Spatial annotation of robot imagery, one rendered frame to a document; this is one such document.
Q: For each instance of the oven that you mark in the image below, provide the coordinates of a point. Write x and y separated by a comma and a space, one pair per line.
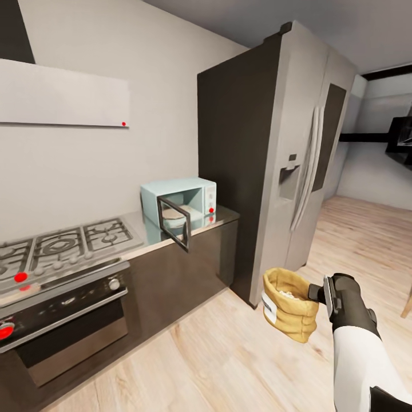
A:
50, 338

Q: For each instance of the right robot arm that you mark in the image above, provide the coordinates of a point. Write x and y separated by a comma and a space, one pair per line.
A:
365, 379

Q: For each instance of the microwave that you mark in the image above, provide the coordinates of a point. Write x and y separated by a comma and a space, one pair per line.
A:
172, 204

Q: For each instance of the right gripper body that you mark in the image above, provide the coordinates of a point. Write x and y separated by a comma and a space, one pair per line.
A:
316, 293

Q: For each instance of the fridge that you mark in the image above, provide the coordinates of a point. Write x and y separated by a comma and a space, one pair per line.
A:
268, 125

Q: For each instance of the stairs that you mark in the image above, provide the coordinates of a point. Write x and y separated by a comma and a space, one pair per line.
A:
380, 110

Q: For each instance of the burner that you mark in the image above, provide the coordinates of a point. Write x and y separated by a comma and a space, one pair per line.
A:
28, 259

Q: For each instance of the popcorn bag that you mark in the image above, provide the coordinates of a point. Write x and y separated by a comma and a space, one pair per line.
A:
295, 315

